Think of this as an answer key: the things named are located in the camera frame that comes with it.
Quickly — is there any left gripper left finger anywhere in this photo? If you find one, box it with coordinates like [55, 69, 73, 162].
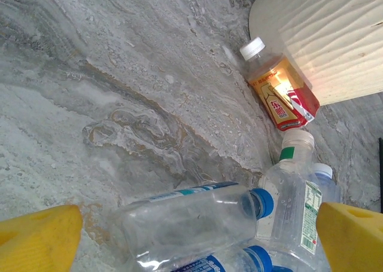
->
[0, 204, 84, 272]

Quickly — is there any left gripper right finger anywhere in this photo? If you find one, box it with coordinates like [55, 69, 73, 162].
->
[316, 201, 383, 272]

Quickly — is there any clear water bottle blue cap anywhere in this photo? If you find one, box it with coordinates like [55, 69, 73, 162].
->
[311, 163, 342, 209]

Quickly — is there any clear bottle green white label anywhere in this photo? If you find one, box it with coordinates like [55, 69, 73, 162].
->
[256, 130, 333, 272]

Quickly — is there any Pepsi plastic bottle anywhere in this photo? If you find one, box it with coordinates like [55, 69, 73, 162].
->
[134, 244, 273, 272]

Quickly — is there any clear bottle blue strip label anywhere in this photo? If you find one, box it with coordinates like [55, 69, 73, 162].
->
[108, 181, 275, 268]

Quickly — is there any orange red label bottle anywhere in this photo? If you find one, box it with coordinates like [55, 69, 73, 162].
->
[239, 36, 321, 132]

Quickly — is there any cream ribbed waste bin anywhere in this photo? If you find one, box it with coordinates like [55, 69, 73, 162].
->
[248, 0, 383, 106]

